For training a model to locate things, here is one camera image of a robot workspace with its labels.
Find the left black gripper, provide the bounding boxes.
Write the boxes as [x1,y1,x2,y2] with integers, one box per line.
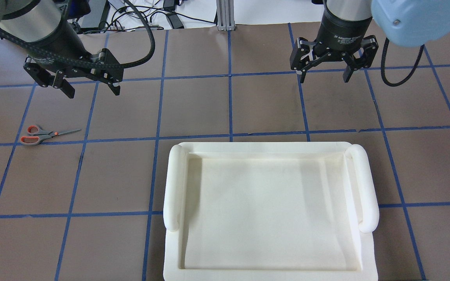
[23,37,124,98]

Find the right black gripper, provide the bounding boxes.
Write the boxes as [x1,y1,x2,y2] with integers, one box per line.
[290,16,379,84]

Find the orange grey scissors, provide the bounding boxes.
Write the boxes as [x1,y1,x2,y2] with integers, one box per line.
[19,125,82,146]

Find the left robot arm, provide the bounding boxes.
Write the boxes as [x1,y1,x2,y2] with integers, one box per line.
[0,0,123,98]

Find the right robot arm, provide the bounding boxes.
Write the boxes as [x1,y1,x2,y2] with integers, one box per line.
[289,0,450,87]

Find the white plastic tray top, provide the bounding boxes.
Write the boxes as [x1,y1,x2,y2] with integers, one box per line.
[163,142,380,281]

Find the black corrugated cable right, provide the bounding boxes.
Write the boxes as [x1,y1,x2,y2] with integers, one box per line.
[380,37,425,87]

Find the black corrugated cable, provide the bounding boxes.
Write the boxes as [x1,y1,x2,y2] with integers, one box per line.
[0,0,156,70]
[380,37,425,87]

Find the black corrugated cable left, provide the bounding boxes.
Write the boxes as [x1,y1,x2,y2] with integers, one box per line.
[0,0,156,70]

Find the aluminium frame post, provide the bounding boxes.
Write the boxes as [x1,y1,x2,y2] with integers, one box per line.
[216,0,236,31]

